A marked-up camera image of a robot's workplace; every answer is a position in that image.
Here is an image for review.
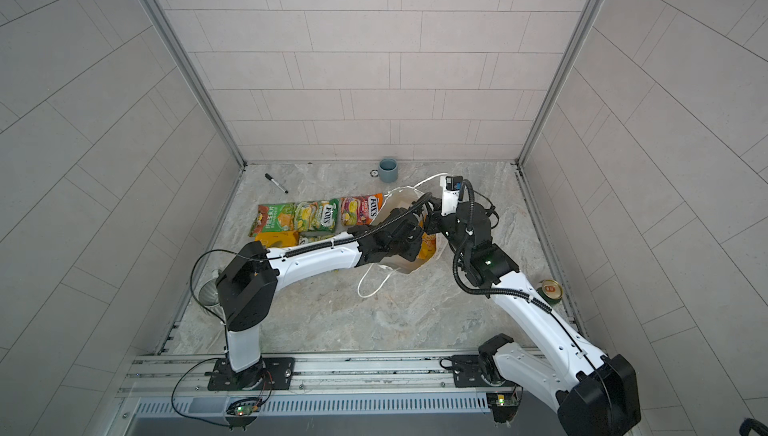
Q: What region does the orange snack packet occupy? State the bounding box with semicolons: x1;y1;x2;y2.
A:
417;234;437;261

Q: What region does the white printed paper bag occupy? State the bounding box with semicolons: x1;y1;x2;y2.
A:
356;173;448;299

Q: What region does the orange Fox's candy packet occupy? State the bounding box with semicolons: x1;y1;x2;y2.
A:
340;193;384;227

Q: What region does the green snack packet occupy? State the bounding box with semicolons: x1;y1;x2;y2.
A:
294;199;340;233

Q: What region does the yellow snack bag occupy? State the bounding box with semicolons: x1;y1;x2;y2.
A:
254;231;299;248

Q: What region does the green corn chips bag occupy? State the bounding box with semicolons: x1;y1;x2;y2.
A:
249;203;296;237

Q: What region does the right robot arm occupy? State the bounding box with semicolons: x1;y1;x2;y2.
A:
425;197;642;435

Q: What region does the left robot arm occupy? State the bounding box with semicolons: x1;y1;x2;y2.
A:
216;207;424;389

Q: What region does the teal ceramic cup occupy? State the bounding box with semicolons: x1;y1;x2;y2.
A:
378;158;399;184

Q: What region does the small bottle green label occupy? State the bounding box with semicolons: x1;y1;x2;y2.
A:
536;279;564;306

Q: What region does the black marker pen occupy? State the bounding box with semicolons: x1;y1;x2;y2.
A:
264;173;290;194

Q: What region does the right circuit board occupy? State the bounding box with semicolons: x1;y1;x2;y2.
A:
486;392;521;424

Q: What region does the circuit board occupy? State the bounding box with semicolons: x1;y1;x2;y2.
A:
486;392;521;424
226;398;264;418

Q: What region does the left circuit board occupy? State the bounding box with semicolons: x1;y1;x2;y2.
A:
226;398;264;418

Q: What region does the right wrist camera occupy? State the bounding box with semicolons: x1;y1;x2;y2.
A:
440;175;463;217

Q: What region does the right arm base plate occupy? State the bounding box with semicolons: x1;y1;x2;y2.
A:
439;354;518;388

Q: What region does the aluminium mounting rail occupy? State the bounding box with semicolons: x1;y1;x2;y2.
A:
116;347;620;400

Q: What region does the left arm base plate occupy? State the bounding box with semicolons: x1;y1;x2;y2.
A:
205;357;295;391

